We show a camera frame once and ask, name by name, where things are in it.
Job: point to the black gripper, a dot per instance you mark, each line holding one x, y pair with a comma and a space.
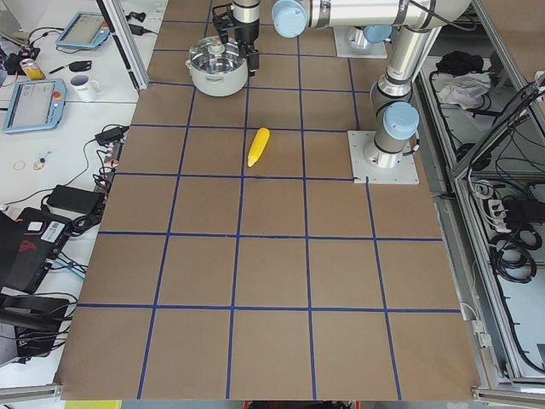
248, 30

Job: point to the glass pot lid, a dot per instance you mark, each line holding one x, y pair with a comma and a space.
210, 55

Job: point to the yellow corn cob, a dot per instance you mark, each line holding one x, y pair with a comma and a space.
258, 145

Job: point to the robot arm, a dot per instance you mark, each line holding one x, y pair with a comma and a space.
415, 23

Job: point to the pale green steel pot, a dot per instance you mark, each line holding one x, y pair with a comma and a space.
220, 85

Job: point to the white mug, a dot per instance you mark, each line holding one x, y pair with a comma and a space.
87, 89

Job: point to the far blue teach pendant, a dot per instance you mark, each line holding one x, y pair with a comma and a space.
85, 31

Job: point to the blue teach pendant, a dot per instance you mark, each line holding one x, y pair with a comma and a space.
85, 31
35, 106

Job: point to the white cloth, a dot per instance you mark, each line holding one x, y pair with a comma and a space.
466, 91

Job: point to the near blue teach pendant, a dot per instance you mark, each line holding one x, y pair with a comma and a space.
35, 106

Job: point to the black power adapter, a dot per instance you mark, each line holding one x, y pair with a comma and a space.
75, 199

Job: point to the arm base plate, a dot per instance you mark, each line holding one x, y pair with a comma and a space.
371, 165
364, 42

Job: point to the aluminium frame post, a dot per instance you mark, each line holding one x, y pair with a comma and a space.
112, 11

